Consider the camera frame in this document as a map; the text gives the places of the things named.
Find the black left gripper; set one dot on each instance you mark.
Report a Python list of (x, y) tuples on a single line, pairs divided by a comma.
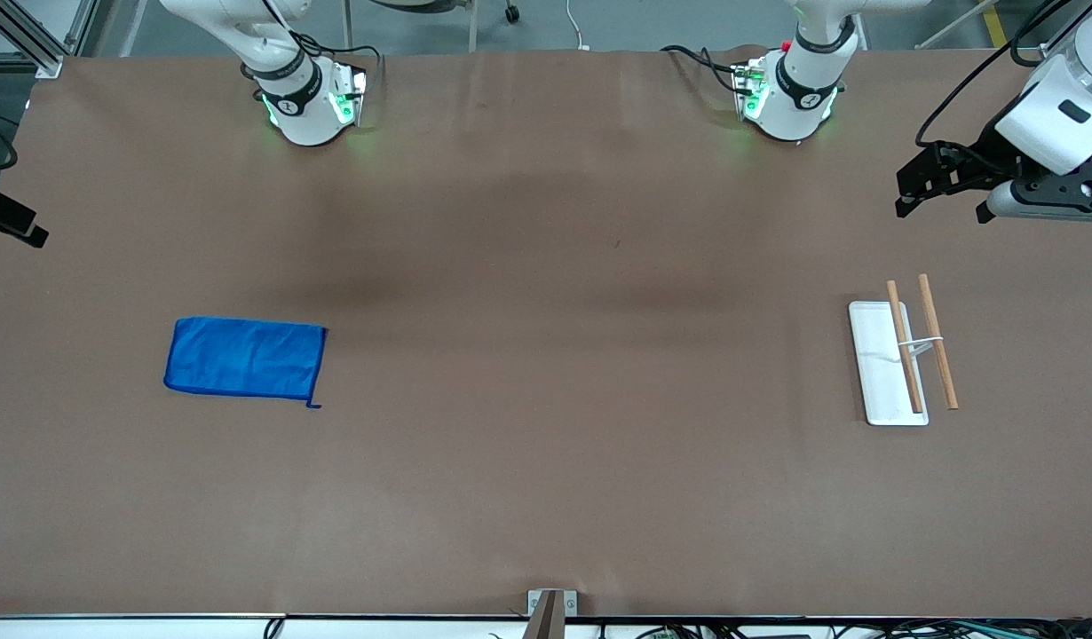
[(991, 151)]

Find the blue microfibre towel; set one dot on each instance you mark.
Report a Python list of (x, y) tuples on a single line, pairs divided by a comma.
[(244, 355)]

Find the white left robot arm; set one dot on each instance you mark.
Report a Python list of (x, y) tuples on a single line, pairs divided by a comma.
[(799, 98)]

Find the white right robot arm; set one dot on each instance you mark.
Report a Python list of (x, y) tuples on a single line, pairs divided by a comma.
[(297, 106)]

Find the white towel rack wooden bars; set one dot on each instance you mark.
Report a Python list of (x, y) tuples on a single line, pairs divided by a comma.
[(879, 373)]

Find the white diagonal bar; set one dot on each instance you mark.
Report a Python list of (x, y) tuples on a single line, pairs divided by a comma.
[(954, 27)]

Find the black caster wheel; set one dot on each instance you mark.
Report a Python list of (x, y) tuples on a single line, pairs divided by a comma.
[(511, 13)]

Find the brown table cover sheet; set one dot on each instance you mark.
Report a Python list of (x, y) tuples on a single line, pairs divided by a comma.
[(546, 444)]

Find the aluminium frame profile with connector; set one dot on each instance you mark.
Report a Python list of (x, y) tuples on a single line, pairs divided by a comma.
[(1065, 18)]

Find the white table edge rail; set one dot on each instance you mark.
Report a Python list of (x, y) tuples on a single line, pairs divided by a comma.
[(111, 628)]

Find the grey metal chair frame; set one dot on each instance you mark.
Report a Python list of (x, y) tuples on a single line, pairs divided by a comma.
[(473, 27)]

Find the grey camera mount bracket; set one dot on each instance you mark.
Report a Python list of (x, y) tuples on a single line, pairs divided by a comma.
[(550, 612)]

